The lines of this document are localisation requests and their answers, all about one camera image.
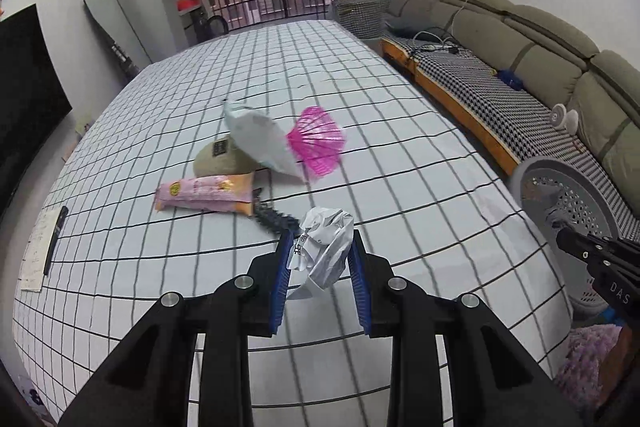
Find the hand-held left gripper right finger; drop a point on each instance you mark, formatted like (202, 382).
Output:
(359, 287)

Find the beige plush pouch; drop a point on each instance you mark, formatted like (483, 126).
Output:
(220, 163)

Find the pink plastic mesh basket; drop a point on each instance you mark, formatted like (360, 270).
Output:
(317, 142)

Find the grey pillow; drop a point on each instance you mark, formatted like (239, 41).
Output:
(410, 26)

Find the pink fluffy cloth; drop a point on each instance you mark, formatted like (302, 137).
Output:
(585, 367)

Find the pink snack packet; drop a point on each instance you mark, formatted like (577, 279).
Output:
(205, 193)

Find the black standing fan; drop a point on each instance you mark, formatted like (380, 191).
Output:
(205, 24)

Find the houndstooth sofa cover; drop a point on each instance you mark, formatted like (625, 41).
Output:
(500, 102)

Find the white plastic bag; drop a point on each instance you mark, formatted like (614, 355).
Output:
(260, 137)

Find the black hair clip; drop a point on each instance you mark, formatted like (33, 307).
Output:
(272, 219)

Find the small white fan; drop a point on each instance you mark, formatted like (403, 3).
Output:
(567, 119)

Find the white paper sheet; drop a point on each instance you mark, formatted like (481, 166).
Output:
(34, 259)

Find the grey perforated plastic basket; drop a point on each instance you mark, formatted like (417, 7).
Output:
(550, 187)

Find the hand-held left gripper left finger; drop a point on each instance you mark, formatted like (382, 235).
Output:
(284, 277)

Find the standing mirror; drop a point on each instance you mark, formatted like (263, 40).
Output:
(115, 27)

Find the black television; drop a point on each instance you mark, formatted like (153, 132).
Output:
(27, 107)

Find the black remote control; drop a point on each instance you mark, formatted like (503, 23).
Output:
(54, 242)

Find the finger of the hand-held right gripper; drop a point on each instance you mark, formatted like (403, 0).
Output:
(580, 244)

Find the olive green sofa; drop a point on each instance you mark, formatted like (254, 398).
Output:
(540, 42)

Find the orange wooden sofa base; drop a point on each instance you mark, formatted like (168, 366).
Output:
(450, 102)

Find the red cap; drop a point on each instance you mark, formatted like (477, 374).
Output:
(188, 3)

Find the houndstooth ottoman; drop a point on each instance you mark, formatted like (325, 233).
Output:
(360, 14)

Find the dark ridged object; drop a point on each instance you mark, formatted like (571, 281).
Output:
(122, 57)

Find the blue cloth item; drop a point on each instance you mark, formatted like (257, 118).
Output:
(510, 78)

